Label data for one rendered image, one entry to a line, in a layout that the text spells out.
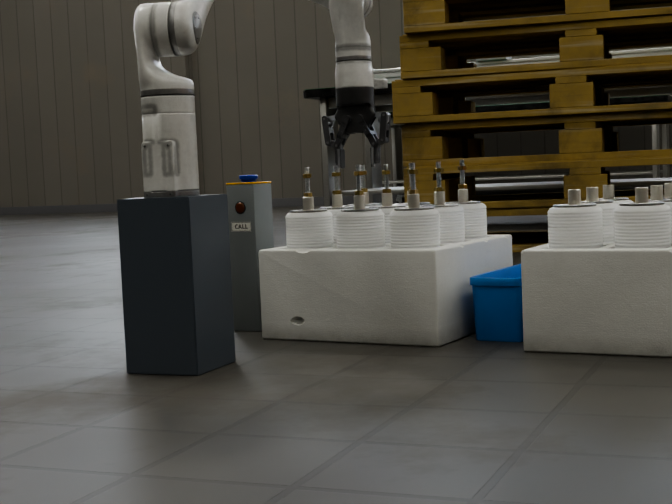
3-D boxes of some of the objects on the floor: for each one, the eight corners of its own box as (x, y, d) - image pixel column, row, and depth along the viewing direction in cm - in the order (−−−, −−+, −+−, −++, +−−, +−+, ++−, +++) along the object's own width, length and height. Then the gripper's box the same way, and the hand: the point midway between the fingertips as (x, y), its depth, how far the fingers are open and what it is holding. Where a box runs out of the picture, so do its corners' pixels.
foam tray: (438, 347, 207) (435, 249, 206) (261, 339, 226) (257, 250, 225) (515, 318, 241) (512, 234, 239) (355, 313, 260) (351, 235, 259)
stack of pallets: (765, 229, 475) (761, -7, 467) (791, 247, 384) (787, -46, 376) (441, 237, 513) (433, 18, 505) (395, 255, 422) (385, -11, 414)
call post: (260, 332, 237) (252, 183, 234) (232, 330, 240) (225, 184, 238) (278, 327, 243) (271, 182, 240) (251, 326, 246) (244, 183, 244)
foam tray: (757, 361, 180) (756, 249, 178) (523, 352, 198) (520, 250, 197) (786, 326, 214) (785, 231, 213) (584, 320, 232) (581, 233, 231)
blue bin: (524, 343, 208) (522, 278, 207) (469, 340, 213) (466, 277, 212) (575, 320, 234) (573, 262, 233) (524, 318, 239) (523, 262, 238)
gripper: (311, 86, 219) (315, 169, 220) (384, 80, 213) (387, 166, 214) (326, 88, 226) (330, 169, 227) (397, 83, 220) (400, 165, 221)
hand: (357, 161), depth 220 cm, fingers open, 6 cm apart
